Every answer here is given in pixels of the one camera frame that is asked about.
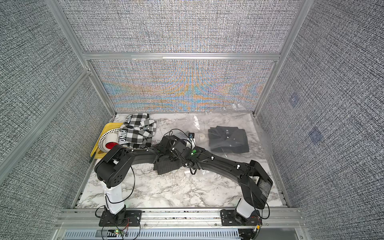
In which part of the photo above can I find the clear vacuum bag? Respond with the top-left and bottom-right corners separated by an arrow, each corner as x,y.
156,111 -> 271,175

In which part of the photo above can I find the black shirt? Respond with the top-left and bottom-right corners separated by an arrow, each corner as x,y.
208,126 -> 250,154

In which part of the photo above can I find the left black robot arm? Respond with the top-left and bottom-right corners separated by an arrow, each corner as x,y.
94,136 -> 188,215

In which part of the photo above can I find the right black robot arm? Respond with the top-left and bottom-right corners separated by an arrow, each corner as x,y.
170,140 -> 273,219

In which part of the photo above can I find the black white checkered cloth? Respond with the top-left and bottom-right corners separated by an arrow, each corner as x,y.
118,113 -> 157,149

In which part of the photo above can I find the yellow tray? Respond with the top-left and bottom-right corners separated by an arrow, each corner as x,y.
90,123 -> 123,159

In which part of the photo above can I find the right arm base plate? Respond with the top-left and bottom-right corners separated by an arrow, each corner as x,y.
220,209 -> 262,226

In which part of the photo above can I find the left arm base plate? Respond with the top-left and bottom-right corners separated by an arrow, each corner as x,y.
99,210 -> 143,227

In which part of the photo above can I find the aluminium front rail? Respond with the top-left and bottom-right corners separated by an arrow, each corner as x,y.
49,207 -> 311,240

